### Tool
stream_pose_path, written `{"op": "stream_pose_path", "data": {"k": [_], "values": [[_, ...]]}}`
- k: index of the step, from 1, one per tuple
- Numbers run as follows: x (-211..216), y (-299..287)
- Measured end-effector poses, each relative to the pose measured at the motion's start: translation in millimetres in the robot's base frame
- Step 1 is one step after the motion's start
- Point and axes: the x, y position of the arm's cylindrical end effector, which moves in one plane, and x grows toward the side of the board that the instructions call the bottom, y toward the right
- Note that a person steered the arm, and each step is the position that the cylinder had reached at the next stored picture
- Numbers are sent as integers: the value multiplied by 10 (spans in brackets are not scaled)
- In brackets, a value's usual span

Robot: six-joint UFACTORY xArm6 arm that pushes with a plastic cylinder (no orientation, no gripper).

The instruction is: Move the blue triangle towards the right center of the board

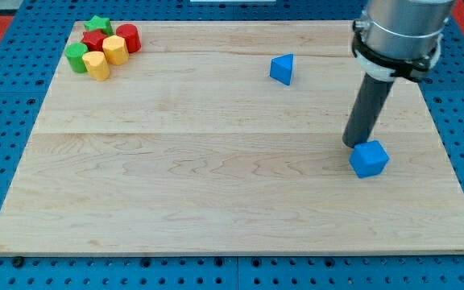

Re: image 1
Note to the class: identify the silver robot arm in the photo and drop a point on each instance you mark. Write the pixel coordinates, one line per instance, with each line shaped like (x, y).
(400, 38)

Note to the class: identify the wooden board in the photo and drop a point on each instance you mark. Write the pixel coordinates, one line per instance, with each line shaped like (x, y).
(190, 148)

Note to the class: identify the blue triangle block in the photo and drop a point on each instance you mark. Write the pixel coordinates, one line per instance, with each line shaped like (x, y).
(281, 68)

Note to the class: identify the blue cube block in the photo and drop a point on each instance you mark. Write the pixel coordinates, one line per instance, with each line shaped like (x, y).
(368, 159)

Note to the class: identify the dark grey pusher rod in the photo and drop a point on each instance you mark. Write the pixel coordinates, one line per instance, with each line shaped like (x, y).
(368, 104)

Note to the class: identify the yellow hexagon block upper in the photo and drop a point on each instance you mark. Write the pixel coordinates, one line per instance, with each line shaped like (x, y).
(115, 50)

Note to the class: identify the yellow hexagon block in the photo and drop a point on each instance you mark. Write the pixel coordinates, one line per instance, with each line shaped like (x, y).
(96, 65)
(115, 50)

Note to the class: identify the red cylinder block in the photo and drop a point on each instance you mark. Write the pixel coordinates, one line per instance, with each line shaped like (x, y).
(130, 33)

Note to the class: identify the yellow hexagon block lower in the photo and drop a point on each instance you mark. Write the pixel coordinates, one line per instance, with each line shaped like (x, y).
(96, 65)

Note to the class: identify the red star block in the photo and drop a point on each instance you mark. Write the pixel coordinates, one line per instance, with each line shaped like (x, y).
(93, 39)

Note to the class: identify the green star block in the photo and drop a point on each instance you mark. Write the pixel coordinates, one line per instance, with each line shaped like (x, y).
(99, 23)

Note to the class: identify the green cylinder block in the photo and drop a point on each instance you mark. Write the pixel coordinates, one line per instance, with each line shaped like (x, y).
(74, 53)

